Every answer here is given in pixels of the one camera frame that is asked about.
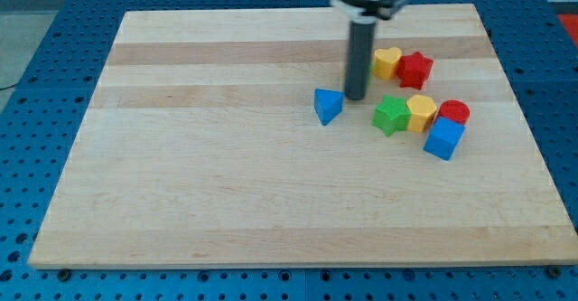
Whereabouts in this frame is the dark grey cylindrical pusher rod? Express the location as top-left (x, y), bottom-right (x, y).
top-left (344, 22), bottom-right (376, 100)

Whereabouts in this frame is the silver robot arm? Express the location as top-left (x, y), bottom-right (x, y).
top-left (330, 0), bottom-right (409, 100)

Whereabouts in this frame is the red star block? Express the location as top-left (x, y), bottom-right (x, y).
top-left (396, 52), bottom-right (434, 90)

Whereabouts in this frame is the green star block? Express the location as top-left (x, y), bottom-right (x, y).
top-left (372, 95), bottom-right (411, 136)

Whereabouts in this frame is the yellow heart block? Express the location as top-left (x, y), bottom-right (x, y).
top-left (373, 47), bottom-right (403, 80)

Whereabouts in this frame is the blue triangle block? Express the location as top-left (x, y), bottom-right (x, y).
top-left (314, 89), bottom-right (344, 126)

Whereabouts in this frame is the yellow hexagon block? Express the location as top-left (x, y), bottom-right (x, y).
top-left (406, 95), bottom-right (437, 132)

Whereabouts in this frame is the red cylinder block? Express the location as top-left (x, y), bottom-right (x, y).
top-left (437, 99), bottom-right (471, 125)

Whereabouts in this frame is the blue cube block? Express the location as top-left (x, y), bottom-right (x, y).
top-left (424, 117), bottom-right (465, 161)

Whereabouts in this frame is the light wooden board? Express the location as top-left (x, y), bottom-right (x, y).
top-left (29, 4), bottom-right (577, 269)

